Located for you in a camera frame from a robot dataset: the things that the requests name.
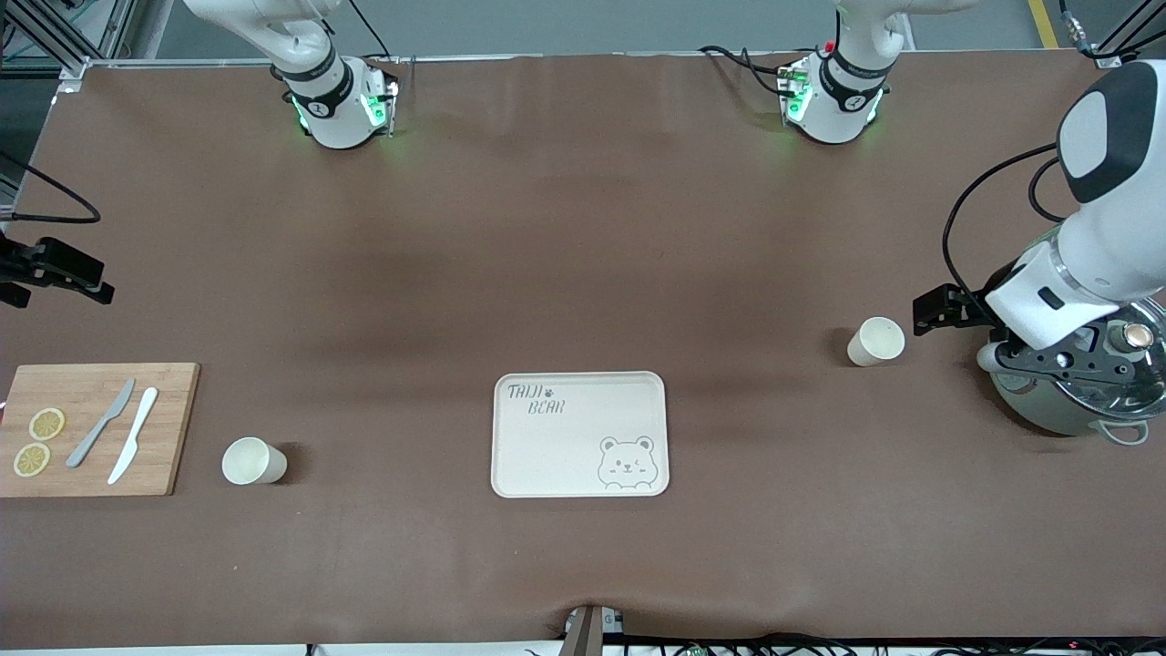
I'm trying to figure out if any white plastic knife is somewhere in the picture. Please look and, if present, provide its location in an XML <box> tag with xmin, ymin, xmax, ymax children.
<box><xmin>107</xmin><ymin>387</ymin><xmax>159</xmax><ymax>486</ymax></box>

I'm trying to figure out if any grey camera stand post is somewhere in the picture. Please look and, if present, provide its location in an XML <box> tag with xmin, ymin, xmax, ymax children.
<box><xmin>560</xmin><ymin>603</ymin><xmax>626</xmax><ymax>656</ymax></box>

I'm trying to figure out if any aluminium frame corner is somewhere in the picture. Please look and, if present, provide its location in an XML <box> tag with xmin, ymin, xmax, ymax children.
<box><xmin>1091</xmin><ymin>0</ymin><xmax>1166</xmax><ymax>70</ymax></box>
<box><xmin>0</xmin><ymin>0</ymin><xmax>174</xmax><ymax>92</ymax></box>

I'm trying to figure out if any grey-green electric pot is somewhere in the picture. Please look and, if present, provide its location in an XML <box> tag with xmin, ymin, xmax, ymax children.
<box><xmin>977</xmin><ymin>296</ymin><xmax>1166</xmax><ymax>447</ymax></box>

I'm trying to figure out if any brown table cover mat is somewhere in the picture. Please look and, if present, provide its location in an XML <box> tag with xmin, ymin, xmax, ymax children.
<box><xmin>0</xmin><ymin>50</ymin><xmax>1166</xmax><ymax>650</ymax></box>

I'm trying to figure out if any cream tray with bear print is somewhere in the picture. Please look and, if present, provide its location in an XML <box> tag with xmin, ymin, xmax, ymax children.
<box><xmin>491</xmin><ymin>371</ymin><xmax>670</xmax><ymax>499</ymax></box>

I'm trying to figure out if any glass pot lid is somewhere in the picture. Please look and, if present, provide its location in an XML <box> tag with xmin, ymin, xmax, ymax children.
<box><xmin>1020</xmin><ymin>299</ymin><xmax>1166</xmax><ymax>422</ymax></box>

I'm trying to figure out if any grey plastic knife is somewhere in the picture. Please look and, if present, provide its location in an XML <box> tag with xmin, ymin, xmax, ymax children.
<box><xmin>66</xmin><ymin>378</ymin><xmax>137</xmax><ymax>469</ymax></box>

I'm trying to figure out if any black arm base cable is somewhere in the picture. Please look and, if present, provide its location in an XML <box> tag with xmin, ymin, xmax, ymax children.
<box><xmin>699</xmin><ymin>44</ymin><xmax>799</xmax><ymax>97</ymax></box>
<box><xmin>346</xmin><ymin>0</ymin><xmax>404</xmax><ymax>67</ymax></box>

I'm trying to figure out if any wooden cutting board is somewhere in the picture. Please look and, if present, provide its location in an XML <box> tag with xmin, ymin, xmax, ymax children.
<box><xmin>0</xmin><ymin>363</ymin><xmax>201</xmax><ymax>498</ymax></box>

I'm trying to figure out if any black cable with metal connector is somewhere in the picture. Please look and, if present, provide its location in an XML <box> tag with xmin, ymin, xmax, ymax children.
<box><xmin>1057</xmin><ymin>0</ymin><xmax>1109</xmax><ymax>59</ymax></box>

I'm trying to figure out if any white plastic cup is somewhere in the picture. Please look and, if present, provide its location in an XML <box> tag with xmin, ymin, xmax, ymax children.
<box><xmin>847</xmin><ymin>316</ymin><xmax>907</xmax><ymax>368</ymax></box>
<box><xmin>221</xmin><ymin>436</ymin><xmax>289</xmax><ymax>487</ymax></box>

